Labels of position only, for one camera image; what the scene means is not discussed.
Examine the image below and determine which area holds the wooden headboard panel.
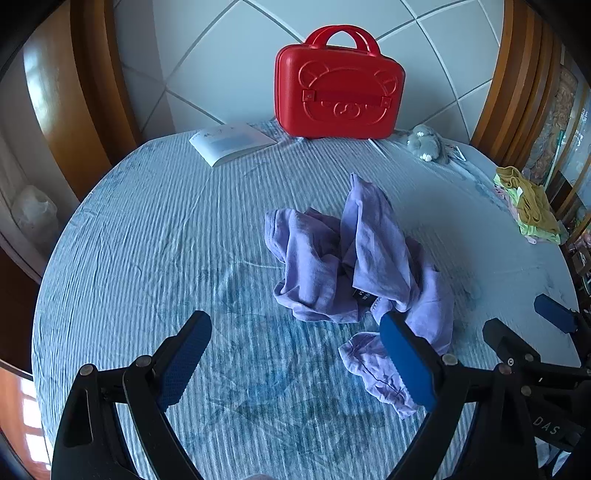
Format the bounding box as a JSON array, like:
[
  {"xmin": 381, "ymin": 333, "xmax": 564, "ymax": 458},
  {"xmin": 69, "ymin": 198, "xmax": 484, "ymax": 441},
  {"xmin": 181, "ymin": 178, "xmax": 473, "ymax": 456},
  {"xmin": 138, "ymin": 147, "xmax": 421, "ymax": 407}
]
[
  {"xmin": 23, "ymin": 0, "xmax": 144, "ymax": 201},
  {"xmin": 470, "ymin": 0, "xmax": 563, "ymax": 171}
]

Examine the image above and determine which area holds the blue striped bed sheet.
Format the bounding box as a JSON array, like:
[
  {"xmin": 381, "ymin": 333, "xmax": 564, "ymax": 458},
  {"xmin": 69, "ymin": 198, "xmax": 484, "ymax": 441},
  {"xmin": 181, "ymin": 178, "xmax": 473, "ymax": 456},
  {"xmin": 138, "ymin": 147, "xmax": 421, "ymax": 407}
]
[{"xmin": 31, "ymin": 117, "xmax": 580, "ymax": 480}]

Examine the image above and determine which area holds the patterned fabric panel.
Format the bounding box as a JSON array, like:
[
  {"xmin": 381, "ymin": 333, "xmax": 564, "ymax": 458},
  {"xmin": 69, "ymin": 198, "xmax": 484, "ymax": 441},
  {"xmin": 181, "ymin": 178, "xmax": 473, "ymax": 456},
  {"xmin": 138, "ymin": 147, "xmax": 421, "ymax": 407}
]
[{"xmin": 531, "ymin": 65, "xmax": 591, "ymax": 185}]

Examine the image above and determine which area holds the light green garment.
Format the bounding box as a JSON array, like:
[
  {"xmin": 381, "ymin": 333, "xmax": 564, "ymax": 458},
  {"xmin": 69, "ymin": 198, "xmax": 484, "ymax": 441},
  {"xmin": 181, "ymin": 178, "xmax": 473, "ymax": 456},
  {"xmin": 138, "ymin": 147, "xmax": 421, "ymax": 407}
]
[{"xmin": 517, "ymin": 203, "xmax": 562, "ymax": 245}]

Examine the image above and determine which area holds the yellow garment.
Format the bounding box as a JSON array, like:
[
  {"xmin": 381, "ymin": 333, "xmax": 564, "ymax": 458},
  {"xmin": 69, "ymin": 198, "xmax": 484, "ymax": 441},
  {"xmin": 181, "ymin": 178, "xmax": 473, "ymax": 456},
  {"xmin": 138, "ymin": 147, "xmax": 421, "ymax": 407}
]
[{"xmin": 495, "ymin": 165, "xmax": 560, "ymax": 234}]

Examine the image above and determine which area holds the purple garment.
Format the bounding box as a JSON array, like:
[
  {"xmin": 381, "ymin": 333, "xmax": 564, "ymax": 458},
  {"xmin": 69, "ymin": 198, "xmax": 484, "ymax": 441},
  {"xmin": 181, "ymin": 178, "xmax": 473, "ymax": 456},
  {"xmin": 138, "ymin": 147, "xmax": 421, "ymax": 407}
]
[{"xmin": 264, "ymin": 172, "xmax": 455, "ymax": 420}]

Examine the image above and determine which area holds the red hard-shell suitcase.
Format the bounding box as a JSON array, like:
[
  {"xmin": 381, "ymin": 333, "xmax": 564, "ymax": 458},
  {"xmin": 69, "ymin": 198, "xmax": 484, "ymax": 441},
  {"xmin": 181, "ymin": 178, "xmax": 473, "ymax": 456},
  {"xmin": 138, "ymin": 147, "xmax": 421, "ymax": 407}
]
[{"xmin": 274, "ymin": 25, "xmax": 407, "ymax": 140}]

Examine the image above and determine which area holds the white padded headboard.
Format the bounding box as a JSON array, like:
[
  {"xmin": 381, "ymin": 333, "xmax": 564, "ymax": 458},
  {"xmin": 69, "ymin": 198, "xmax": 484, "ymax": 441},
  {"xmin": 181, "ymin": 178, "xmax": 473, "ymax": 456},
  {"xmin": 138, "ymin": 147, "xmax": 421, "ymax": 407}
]
[{"xmin": 113, "ymin": 0, "xmax": 506, "ymax": 148}]

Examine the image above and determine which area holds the clear plastic bag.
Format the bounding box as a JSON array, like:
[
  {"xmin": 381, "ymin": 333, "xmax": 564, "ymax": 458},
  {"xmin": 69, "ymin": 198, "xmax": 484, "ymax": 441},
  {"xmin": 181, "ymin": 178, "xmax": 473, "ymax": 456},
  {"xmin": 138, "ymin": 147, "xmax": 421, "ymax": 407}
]
[{"xmin": 13, "ymin": 185, "xmax": 61, "ymax": 245}]

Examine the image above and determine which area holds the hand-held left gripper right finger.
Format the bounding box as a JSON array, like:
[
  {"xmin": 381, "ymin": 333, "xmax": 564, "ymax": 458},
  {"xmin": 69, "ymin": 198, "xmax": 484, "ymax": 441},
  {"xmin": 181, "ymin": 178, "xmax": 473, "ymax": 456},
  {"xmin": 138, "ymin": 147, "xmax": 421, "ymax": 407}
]
[{"xmin": 379, "ymin": 311, "xmax": 539, "ymax": 480}]

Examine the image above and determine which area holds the pink garment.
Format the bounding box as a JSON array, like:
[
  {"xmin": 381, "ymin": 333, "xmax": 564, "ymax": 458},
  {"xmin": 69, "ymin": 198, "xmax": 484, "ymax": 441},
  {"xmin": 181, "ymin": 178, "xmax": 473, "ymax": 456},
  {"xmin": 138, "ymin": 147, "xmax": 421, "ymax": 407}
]
[{"xmin": 494, "ymin": 185, "xmax": 539, "ymax": 244}]

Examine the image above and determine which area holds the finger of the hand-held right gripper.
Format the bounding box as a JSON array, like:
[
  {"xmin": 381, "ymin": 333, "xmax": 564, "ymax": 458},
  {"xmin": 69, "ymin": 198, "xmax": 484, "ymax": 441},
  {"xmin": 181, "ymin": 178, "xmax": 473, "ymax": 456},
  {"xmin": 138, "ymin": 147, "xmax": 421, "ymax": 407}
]
[
  {"xmin": 482, "ymin": 318, "xmax": 591, "ymax": 385},
  {"xmin": 533, "ymin": 294, "xmax": 591, "ymax": 357}
]

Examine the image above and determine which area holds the grey plush toy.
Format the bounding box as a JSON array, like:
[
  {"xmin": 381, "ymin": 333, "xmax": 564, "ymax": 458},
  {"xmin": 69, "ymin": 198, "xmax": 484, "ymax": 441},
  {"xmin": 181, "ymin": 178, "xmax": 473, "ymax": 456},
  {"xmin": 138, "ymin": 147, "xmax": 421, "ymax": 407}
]
[{"xmin": 406, "ymin": 124, "xmax": 451, "ymax": 163}]

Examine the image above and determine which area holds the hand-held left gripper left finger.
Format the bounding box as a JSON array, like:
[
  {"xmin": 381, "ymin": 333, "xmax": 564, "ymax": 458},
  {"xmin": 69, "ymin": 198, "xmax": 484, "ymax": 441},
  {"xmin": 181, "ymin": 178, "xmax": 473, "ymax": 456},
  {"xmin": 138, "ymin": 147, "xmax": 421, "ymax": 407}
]
[{"xmin": 51, "ymin": 310, "xmax": 213, "ymax": 480}]

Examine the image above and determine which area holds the white paperback book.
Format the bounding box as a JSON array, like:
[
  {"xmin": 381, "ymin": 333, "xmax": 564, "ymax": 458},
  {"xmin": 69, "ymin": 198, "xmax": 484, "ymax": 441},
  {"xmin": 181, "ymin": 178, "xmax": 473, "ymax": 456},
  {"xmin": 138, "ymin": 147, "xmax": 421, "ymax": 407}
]
[{"xmin": 188, "ymin": 121, "xmax": 278, "ymax": 168}]

